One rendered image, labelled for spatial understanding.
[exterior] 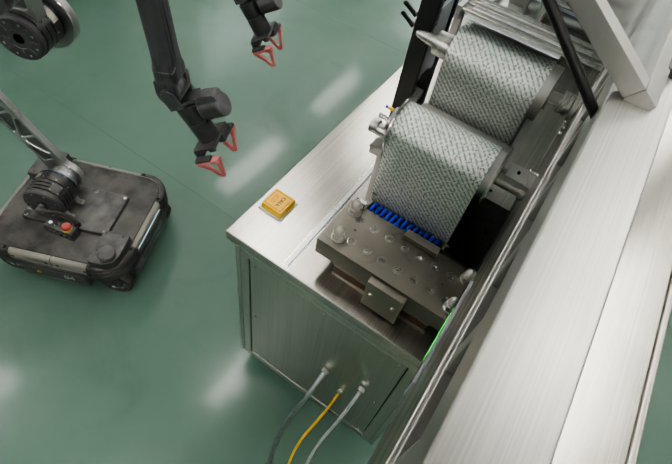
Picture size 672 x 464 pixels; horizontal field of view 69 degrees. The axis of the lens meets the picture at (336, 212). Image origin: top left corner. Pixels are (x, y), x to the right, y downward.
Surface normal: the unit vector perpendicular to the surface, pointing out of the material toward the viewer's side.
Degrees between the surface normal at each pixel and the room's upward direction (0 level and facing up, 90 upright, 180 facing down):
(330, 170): 0
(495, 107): 92
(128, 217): 0
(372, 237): 0
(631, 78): 90
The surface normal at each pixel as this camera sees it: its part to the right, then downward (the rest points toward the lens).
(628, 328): 0.13, -0.60
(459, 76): -0.56, 0.63
